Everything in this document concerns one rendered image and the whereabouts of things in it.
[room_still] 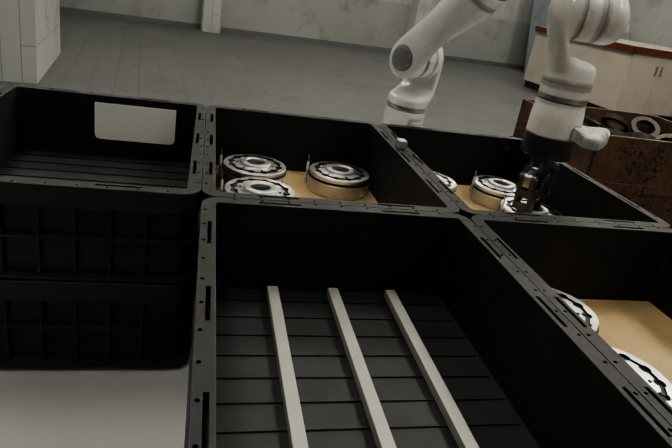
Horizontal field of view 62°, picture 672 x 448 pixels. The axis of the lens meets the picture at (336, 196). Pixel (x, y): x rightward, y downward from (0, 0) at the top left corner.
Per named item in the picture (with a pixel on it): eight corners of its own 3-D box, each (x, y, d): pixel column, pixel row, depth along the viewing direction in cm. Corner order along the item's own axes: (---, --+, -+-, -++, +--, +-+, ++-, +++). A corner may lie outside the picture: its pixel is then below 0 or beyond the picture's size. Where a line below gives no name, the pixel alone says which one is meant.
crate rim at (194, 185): (9, 98, 88) (8, 83, 87) (205, 118, 95) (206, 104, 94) (-133, 196, 52) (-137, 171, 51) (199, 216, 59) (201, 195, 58)
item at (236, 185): (223, 178, 84) (223, 174, 84) (289, 183, 87) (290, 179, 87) (224, 205, 75) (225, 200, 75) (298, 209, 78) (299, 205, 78)
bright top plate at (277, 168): (221, 155, 94) (221, 151, 94) (280, 159, 97) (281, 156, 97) (224, 176, 85) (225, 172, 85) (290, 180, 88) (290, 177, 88)
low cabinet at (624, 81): (743, 132, 823) (771, 67, 789) (610, 119, 738) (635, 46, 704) (636, 98, 1000) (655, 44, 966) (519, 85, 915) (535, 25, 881)
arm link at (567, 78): (531, 98, 79) (593, 109, 79) (564, -17, 74) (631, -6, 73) (520, 89, 86) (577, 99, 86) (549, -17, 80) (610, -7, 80)
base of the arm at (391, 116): (367, 165, 139) (382, 98, 132) (402, 168, 141) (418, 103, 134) (375, 180, 131) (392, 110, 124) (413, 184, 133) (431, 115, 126)
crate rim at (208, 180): (205, 118, 95) (206, 104, 94) (374, 135, 102) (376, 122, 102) (199, 216, 59) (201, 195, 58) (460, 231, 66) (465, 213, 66)
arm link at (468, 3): (465, -39, 106) (490, -34, 113) (378, 54, 125) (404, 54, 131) (490, -1, 104) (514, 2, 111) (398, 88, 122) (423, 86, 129)
